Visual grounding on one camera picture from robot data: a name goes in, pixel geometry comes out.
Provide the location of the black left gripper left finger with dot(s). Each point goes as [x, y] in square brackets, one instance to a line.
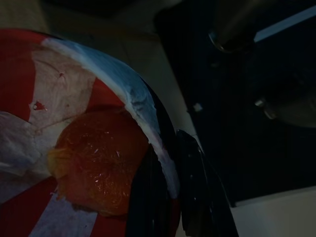
[150, 202]

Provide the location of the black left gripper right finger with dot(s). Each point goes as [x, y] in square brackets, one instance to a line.
[202, 197]

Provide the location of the orange-red tomato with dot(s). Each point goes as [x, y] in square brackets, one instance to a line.
[98, 160]

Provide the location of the red white black bowl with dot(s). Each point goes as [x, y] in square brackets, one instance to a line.
[19, 74]

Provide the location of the dark robot leg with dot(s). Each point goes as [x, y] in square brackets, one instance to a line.
[291, 98]

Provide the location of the light wooden dining table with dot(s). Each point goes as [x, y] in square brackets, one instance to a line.
[234, 22]

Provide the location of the long white tape strip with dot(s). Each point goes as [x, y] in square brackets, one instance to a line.
[284, 27]

